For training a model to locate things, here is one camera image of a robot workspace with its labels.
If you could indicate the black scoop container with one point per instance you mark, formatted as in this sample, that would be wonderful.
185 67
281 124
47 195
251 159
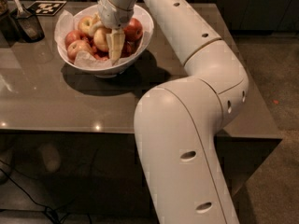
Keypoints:
28 25

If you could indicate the black white fiducial marker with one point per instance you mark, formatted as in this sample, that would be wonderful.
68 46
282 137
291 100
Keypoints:
46 8

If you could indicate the red apple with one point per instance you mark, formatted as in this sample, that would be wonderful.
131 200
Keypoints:
97 56
134 30
127 49
71 37

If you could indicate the red apple front right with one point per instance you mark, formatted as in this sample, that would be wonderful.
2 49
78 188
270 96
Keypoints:
127 49

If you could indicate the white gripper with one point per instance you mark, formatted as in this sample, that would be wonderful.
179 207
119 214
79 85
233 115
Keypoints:
114 13

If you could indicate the grey scoop handle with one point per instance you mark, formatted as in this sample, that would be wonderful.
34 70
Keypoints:
22 12

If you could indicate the white ceramic bowl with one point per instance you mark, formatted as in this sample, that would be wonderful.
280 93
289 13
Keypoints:
141 44

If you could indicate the red-yellow apple front left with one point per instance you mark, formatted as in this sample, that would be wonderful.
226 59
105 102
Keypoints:
75 47

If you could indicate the yellow apple back left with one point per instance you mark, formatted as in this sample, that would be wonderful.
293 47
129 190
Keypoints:
85 24

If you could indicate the red apple bottom front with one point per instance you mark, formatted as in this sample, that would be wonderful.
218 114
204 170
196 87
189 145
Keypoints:
97 56

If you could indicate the red apple left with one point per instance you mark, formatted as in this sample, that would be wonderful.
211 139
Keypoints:
71 37

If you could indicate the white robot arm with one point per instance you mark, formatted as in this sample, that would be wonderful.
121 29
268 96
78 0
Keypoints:
175 122

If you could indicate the red apple back right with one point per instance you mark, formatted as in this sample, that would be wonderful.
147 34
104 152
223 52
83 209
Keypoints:
134 30

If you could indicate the white paper bowl liner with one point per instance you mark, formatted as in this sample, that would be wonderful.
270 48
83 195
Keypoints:
84 60

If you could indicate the yellow-red apple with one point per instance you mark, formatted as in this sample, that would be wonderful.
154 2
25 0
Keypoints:
100 38

